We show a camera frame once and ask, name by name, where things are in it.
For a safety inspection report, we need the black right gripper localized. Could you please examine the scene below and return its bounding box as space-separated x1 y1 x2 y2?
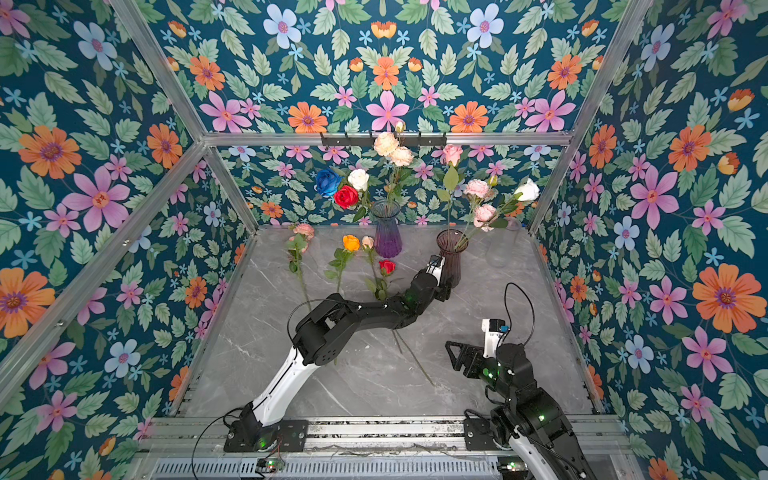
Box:
444 341 517 407

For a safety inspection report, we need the purple blue glass vase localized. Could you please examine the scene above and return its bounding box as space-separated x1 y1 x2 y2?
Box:
371 199 403 259

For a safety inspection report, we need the dark smoky glass vase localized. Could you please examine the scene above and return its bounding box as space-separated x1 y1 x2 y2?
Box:
436 229 469 288

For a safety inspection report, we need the orange artificial flower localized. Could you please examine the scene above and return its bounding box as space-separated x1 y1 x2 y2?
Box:
325 235 361 293

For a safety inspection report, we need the clear glass vase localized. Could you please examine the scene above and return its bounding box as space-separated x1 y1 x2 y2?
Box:
485 218 522 269

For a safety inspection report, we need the light pink peony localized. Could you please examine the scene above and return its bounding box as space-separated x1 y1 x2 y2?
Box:
456 179 498 250

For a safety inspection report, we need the red artificial rose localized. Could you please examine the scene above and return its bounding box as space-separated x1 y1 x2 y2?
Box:
333 185 360 209

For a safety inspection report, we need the pink carnation top flower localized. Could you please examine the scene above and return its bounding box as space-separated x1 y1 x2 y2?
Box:
286 223 314 310

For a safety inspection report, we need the blue artificial rose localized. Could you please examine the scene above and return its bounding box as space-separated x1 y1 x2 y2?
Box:
314 169 342 198

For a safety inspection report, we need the small pink rose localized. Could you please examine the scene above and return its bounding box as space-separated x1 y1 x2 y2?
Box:
438 144 463 222

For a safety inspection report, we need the cream pink peony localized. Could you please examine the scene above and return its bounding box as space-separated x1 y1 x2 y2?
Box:
374 132 414 201

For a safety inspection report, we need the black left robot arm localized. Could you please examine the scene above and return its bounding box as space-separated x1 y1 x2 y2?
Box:
224 255 452 453

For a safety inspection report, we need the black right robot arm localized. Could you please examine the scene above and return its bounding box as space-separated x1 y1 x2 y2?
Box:
445 341 596 479

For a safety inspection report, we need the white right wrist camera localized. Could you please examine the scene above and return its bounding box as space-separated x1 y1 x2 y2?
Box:
481 318 509 358

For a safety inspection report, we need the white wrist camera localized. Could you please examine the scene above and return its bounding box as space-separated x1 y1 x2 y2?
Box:
481 318 509 358
425 255 445 285

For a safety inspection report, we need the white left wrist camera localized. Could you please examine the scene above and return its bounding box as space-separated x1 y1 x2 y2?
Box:
425 255 445 285

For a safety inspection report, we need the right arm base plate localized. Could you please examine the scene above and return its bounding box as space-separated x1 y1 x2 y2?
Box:
463 413 512 451

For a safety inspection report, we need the aluminium front rail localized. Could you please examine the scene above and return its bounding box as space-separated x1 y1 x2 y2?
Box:
134 415 637 457

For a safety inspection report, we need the black wall hook rack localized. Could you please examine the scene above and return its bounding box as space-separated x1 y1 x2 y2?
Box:
320 132 448 147

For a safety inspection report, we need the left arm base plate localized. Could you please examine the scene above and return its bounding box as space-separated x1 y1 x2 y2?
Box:
223 420 309 453

